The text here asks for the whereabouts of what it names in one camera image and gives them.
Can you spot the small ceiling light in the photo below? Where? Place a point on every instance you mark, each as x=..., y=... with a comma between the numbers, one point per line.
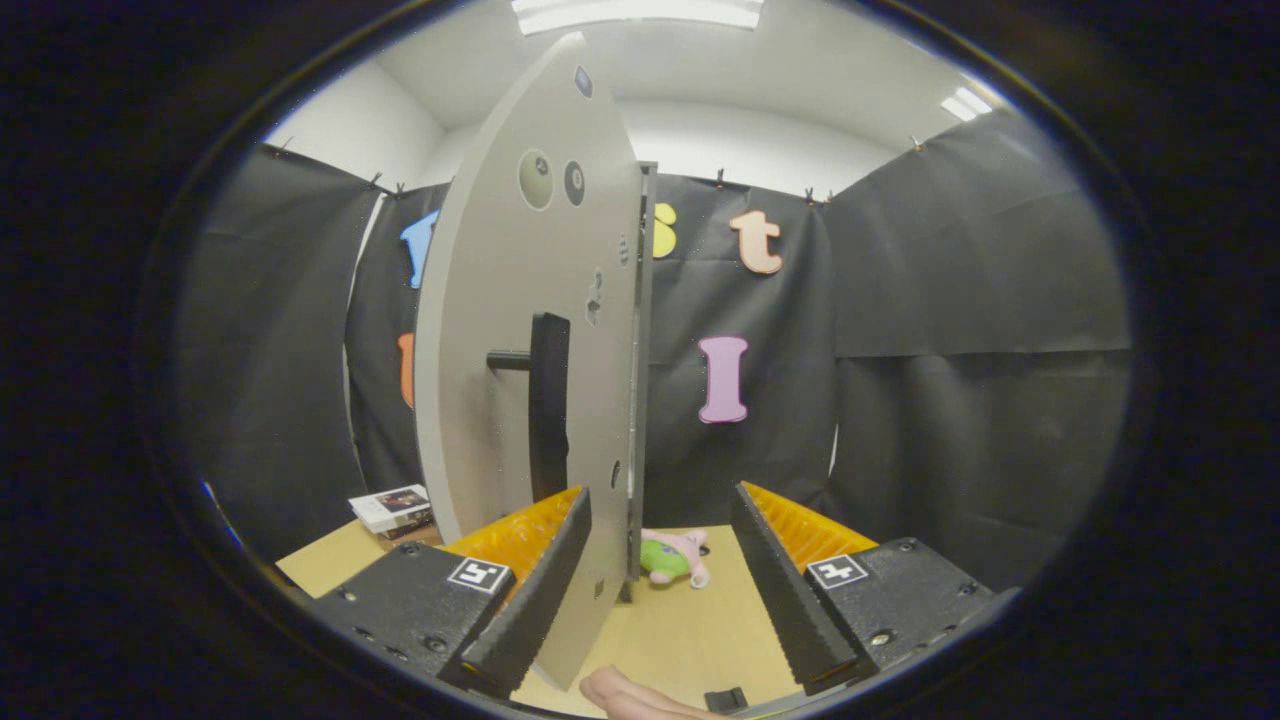
x=968, y=103

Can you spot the grey shoe cabinet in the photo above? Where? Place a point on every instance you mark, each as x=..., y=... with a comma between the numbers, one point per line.
x=645, y=350

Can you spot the black backdrop cloth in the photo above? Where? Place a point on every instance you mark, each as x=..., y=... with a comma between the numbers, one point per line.
x=950, y=300

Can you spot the white booklet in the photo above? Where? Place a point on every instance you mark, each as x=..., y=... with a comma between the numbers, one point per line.
x=390, y=505

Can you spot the green and pink plush toy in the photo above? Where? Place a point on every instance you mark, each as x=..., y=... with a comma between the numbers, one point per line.
x=668, y=560

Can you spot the large ceiling light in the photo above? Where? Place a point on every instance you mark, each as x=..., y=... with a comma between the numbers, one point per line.
x=640, y=12

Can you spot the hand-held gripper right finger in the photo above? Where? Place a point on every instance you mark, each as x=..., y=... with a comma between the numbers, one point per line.
x=785, y=590

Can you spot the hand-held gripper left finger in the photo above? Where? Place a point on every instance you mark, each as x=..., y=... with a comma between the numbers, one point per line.
x=535, y=590

